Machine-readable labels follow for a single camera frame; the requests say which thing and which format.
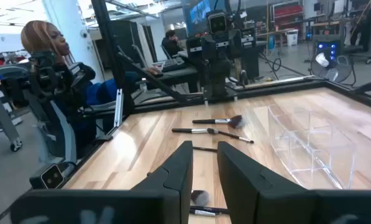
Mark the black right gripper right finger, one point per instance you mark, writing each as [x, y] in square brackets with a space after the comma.
[259, 199]

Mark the clear acrylic organizer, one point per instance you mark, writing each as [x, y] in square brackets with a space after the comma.
[315, 146]

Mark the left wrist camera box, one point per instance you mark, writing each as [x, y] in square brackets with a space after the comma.
[217, 23]

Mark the grey wheeled cart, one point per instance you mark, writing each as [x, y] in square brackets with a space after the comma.
[2, 115]

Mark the large display screen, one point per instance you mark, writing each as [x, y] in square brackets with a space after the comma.
[199, 12]

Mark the large fluffy makeup brush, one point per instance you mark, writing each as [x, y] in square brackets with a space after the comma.
[222, 121]

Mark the black table frame rail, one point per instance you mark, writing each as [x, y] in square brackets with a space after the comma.
[281, 87]

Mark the seated person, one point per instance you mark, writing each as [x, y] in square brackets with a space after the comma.
[45, 37]

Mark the black aluminium frame post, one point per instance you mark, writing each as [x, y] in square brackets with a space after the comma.
[110, 46]

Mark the black box white label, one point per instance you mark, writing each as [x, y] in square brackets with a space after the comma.
[249, 35]
[194, 46]

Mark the thin silver-tipped makeup brush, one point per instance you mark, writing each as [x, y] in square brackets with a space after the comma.
[235, 136]

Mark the black pens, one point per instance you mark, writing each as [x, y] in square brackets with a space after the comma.
[202, 212]

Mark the white trash bin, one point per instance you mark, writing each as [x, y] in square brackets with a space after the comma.
[292, 38]

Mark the table-level camera box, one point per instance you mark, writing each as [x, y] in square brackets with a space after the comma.
[52, 176]

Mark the person at desk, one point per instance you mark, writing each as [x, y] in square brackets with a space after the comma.
[171, 45]

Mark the computer tower blue lights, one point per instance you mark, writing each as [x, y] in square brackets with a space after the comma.
[326, 46]

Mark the thin black makeup pencil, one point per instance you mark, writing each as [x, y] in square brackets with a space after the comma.
[216, 210]
[205, 149]

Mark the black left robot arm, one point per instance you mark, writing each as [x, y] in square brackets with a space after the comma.
[217, 68]

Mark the red storage shelf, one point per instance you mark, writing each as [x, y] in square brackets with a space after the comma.
[288, 12]

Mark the silver frame bracket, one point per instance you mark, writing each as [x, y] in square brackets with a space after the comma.
[119, 107]

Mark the black floor fan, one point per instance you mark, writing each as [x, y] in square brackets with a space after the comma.
[331, 70]

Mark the grey fluffy makeup brush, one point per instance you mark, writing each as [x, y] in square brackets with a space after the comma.
[200, 197]

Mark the black keyboard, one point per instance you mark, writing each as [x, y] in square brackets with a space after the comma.
[173, 64]

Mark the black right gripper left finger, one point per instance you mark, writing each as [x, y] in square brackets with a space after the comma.
[160, 199]

